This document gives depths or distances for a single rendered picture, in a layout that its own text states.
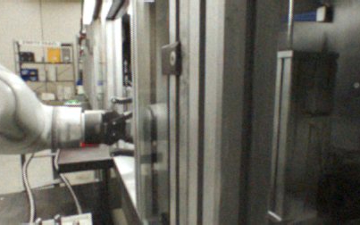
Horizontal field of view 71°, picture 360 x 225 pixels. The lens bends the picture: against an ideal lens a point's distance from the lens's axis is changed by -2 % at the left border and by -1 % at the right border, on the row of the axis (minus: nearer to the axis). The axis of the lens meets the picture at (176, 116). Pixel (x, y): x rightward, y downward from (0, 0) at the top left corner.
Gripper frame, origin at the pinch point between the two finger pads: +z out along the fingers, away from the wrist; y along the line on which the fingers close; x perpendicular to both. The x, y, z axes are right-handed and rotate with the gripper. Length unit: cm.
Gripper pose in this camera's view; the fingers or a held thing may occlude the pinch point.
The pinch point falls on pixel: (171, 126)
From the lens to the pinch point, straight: 63.0
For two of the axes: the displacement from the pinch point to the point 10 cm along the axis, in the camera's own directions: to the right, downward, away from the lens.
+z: 9.3, 0.0, 3.6
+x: -3.5, -1.5, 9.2
